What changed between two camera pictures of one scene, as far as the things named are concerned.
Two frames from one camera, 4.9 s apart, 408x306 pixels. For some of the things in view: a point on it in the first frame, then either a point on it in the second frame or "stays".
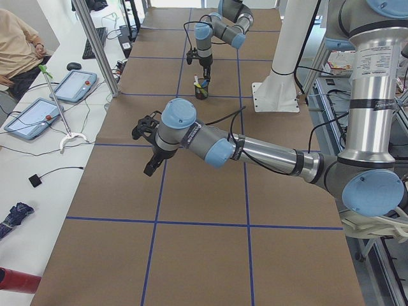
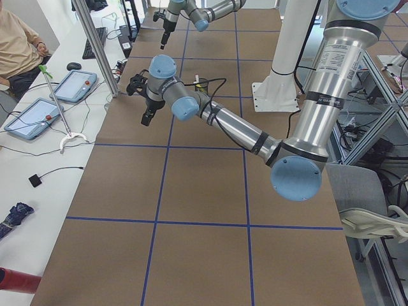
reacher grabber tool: (69, 134) stays
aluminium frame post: (102, 56) stays
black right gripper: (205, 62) to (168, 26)
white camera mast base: (276, 92) stays
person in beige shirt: (21, 58) stays
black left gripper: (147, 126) to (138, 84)
